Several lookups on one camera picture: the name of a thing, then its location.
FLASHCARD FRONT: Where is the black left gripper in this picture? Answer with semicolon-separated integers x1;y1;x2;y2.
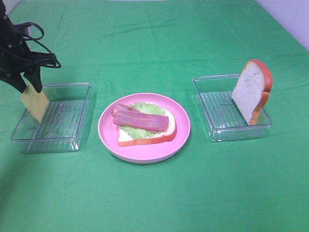
0;14;58;94

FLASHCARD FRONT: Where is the yellow toy cheese slice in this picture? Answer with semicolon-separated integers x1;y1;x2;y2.
20;83;49;123

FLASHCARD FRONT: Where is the toy bacon strip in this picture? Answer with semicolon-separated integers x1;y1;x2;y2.
112;104;155;132
112;111;169;131

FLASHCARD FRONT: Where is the green toy lettuce leaf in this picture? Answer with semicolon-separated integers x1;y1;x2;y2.
118;101;168;139

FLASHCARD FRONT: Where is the toy bread slice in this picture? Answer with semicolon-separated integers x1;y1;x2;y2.
117;109;177;147
232;59;273;125

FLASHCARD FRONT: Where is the clear left plastic tray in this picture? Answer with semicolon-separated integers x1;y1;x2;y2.
11;83;91;153

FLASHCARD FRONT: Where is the clear plastic tray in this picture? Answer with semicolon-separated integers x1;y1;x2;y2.
11;83;91;153
193;74;272;142

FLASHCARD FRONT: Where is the pink round plate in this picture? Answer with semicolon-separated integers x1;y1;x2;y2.
98;93;191;164

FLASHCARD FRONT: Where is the clear right plastic tray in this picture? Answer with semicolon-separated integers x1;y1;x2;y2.
193;74;272;142

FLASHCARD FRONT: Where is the green tablecloth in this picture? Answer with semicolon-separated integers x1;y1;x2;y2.
0;0;309;232

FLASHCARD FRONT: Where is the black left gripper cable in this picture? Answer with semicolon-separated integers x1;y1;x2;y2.
11;21;62;69

